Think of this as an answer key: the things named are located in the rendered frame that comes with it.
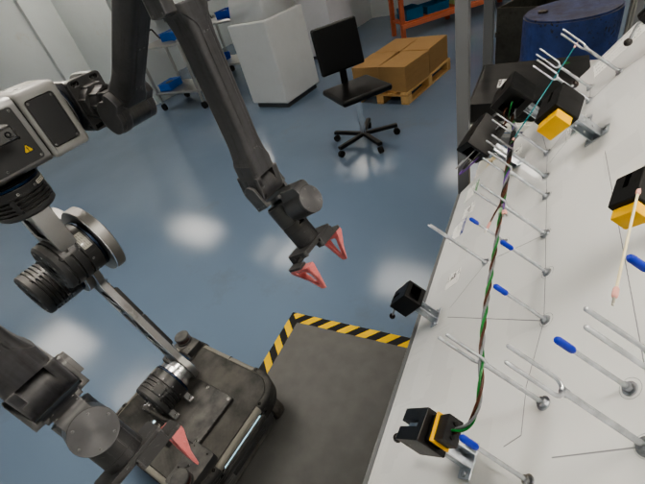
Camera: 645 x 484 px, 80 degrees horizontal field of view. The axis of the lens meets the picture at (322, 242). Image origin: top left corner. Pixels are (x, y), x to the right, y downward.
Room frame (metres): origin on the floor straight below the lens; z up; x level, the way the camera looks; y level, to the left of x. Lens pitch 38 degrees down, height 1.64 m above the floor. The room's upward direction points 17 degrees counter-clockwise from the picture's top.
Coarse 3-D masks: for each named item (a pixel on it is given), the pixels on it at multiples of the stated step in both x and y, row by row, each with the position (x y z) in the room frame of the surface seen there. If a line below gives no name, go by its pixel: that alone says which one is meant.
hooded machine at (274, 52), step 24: (240, 0) 5.29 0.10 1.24; (264, 0) 5.11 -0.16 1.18; (288, 0) 5.40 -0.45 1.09; (240, 24) 5.27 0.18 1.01; (264, 24) 5.00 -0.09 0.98; (288, 24) 5.26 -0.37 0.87; (240, 48) 5.35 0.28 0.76; (264, 48) 5.07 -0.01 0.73; (288, 48) 5.18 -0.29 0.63; (264, 72) 5.16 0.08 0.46; (288, 72) 5.10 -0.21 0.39; (312, 72) 5.42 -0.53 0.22; (264, 96) 5.25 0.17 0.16; (288, 96) 5.01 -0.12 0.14
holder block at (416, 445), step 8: (408, 408) 0.26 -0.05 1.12; (416, 408) 0.25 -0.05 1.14; (424, 408) 0.24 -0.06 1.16; (408, 416) 0.25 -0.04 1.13; (416, 416) 0.24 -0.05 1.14; (424, 416) 0.23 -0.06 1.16; (432, 416) 0.23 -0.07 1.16; (424, 424) 0.22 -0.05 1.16; (400, 432) 0.23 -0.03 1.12; (408, 432) 0.22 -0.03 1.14; (416, 432) 0.22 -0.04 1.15; (424, 432) 0.21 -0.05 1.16; (400, 440) 0.23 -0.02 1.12; (408, 440) 0.22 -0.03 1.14; (416, 440) 0.21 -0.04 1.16; (424, 440) 0.20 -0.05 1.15; (416, 448) 0.21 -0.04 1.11; (424, 448) 0.20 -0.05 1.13; (432, 448) 0.20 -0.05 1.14; (440, 448) 0.20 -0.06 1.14; (440, 456) 0.19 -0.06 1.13
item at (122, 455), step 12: (120, 420) 0.35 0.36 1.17; (120, 432) 0.33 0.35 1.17; (132, 432) 0.33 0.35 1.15; (144, 432) 0.34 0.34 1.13; (156, 432) 0.33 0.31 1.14; (120, 444) 0.31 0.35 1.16; (132, 444) 0.32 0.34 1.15; (144, 444) 0.31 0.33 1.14; (96, 456) 0.30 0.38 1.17; (108, 456) 0.30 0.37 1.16; (120, 456) 0.30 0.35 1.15; (132, 456) 0.30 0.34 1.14; (108, 468) 0.29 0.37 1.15; (120, 468) 0.29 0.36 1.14; (132, 468) 0.29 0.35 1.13; (96, 480) 0.30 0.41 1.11; (108, 480) 0.28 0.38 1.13; (120, 480) 0.28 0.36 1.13
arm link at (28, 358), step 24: (0, 336) 0.36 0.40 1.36; (0, 360) 0.35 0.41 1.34; (24, 360) 0.36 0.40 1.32; (48, 360) 0.37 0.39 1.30; (0, 384) 0.33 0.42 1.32; (24, 384) 0.35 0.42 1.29; (48, 384) 0.35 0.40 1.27; (72, 384) 0.37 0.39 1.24; (24, 408) 0.33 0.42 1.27; (48, 408) 0.34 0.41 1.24
